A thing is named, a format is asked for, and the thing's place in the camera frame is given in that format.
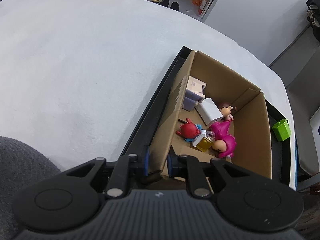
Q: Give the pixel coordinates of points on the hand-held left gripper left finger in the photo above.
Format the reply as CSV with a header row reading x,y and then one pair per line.
x,y
147,160

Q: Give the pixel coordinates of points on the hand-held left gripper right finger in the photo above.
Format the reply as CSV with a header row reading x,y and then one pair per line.
x,y
170,165

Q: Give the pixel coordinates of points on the yellow perfume bottle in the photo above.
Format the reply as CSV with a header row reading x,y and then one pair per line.
x,y
203,143

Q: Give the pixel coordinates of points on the red and blue figure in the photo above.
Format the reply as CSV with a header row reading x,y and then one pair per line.
x,y
188,130

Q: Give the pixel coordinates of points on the pink dinosaur suit doll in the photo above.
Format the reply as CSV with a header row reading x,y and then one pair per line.
x,y
225,135

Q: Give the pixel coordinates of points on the white charger plug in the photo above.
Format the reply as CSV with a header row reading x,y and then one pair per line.
x,y
211,110

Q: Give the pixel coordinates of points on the black tray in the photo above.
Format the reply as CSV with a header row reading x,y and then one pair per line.
x,y
160,92

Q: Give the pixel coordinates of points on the small brown-haired doll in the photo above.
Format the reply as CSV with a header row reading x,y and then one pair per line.
x,y
227,110

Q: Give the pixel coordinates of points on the purple and pink toy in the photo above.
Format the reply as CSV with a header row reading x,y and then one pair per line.
x,y
193,86

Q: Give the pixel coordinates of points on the cardboard box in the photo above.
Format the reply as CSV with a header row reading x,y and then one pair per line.
x,y
252,135

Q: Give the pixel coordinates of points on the green plastic cube cup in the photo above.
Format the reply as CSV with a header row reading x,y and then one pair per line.
x,y
282,131

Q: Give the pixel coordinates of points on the blue patterned bedsheet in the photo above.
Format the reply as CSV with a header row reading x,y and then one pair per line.
x,y
295,160

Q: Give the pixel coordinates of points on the grey trousers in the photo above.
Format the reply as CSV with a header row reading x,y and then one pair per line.
x,y
22,170

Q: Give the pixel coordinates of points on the grey chair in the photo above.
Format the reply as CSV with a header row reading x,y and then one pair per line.
x,y
305,92

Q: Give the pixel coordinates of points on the orange item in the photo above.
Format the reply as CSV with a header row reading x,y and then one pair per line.
x,y
198,3

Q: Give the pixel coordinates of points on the hanging black clothes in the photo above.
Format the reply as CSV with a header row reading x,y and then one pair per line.
x,y
313,12

